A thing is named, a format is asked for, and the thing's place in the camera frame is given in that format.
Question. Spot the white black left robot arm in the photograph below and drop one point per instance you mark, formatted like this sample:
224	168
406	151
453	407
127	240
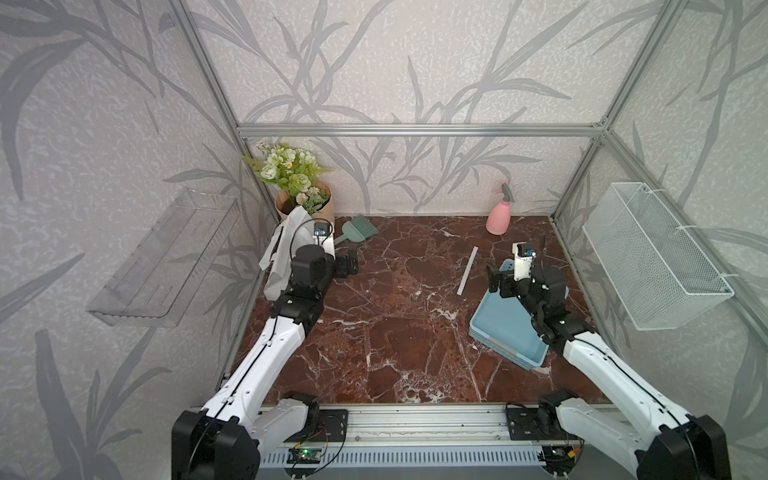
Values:
229	436

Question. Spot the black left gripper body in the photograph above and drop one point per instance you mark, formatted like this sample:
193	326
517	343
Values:
336	269

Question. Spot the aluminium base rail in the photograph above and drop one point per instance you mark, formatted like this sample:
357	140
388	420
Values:
410	436

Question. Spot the white strip on table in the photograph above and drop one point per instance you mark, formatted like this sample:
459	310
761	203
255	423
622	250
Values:
467	271

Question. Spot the clear plastic wall shelf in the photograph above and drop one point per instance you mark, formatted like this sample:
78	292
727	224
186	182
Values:
158	281

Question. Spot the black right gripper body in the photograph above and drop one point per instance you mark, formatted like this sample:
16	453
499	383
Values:
513	289

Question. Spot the light blue plastic basket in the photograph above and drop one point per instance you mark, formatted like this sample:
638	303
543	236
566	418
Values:
504	326

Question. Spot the right circuit board with wires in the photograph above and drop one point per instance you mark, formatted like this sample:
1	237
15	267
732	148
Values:
564	454

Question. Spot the pink spray bottle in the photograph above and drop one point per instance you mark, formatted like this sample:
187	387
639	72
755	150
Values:
499	218

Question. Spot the white wire mesh basket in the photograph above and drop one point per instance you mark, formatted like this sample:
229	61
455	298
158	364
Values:
659	272

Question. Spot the small green hand brush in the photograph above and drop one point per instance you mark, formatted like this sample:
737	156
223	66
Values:
356	230

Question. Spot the green circuit board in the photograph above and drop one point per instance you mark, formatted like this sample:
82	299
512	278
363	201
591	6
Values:
305	456

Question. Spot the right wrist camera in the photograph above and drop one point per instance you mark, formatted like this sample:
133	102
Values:
523	256

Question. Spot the white insulated delivery bag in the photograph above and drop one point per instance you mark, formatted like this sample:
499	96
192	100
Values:
292	233

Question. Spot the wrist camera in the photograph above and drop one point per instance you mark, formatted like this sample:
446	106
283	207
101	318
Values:
523	256
323	234

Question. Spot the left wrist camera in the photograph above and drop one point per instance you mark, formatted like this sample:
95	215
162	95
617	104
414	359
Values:
323	234

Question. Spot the beige ribbed flower pot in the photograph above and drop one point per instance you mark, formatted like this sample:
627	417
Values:
284	204

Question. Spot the artificial green white plant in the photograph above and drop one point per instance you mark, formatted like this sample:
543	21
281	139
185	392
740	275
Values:
291	169

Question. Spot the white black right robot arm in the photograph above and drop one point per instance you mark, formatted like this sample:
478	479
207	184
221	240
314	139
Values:
659	438

